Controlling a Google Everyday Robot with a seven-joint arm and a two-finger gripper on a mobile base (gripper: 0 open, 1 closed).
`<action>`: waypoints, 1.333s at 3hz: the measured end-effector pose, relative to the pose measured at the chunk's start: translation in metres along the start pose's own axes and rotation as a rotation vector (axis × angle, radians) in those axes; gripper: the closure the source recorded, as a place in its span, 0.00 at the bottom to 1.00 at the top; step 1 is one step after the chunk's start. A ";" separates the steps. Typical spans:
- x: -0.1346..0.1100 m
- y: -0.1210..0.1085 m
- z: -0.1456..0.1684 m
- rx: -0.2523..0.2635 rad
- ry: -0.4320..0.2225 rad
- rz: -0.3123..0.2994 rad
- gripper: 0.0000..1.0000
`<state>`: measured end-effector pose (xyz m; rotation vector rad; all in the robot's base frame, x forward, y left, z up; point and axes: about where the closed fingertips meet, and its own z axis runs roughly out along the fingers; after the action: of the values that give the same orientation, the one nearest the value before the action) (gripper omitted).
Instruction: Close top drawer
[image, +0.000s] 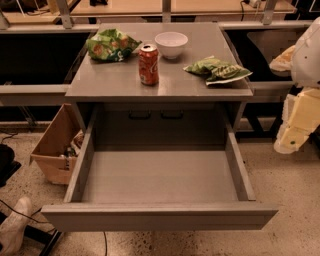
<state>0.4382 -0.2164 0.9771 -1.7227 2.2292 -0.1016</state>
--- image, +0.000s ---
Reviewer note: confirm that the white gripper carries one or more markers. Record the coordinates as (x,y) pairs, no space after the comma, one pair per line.
(307,58)

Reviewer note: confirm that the grey top drawer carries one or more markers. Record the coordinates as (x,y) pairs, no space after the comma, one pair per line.
(159,170)

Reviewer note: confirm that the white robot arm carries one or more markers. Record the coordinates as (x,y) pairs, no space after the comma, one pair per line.
(305,62)

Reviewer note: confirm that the grey drawer cabinet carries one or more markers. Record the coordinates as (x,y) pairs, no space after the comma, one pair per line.
(120,81)

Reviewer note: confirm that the green chip bag right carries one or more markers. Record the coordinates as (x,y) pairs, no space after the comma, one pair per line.
(216,71)

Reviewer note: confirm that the green chip bag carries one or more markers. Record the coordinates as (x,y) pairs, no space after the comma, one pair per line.
(216,71)
(111,45)

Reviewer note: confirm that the white bowl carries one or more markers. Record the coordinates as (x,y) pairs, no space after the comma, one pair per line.
(171,44)

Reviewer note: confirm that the orange soda can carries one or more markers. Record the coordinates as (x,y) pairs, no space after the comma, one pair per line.
(148,64)

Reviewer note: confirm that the green chip bag left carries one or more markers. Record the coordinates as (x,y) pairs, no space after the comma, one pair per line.
(111,45)

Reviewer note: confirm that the cardboard box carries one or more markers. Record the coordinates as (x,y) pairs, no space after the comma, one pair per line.
(57,150)

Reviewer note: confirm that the black stand leg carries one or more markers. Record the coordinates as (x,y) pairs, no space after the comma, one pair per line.
(48,240)

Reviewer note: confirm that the black object at left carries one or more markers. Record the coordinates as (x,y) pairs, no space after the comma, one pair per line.
(8,166)

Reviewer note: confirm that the white shoe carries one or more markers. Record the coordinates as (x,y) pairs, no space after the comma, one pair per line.
(13,227)

